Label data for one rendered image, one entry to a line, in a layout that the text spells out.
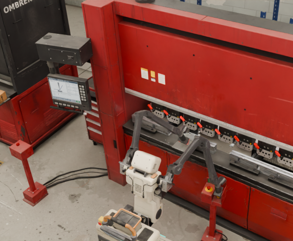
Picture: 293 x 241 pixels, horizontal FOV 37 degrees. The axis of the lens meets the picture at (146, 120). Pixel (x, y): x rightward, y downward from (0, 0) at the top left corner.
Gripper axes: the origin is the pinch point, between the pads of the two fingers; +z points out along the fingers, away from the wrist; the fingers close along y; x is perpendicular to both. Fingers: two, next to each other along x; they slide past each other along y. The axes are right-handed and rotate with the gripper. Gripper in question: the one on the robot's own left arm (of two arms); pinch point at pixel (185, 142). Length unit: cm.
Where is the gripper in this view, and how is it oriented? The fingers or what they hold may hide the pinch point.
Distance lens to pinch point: 438.9
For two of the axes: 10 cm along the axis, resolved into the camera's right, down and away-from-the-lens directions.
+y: -8.0, -3.2, 5.1
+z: 3.4, 4.6, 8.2
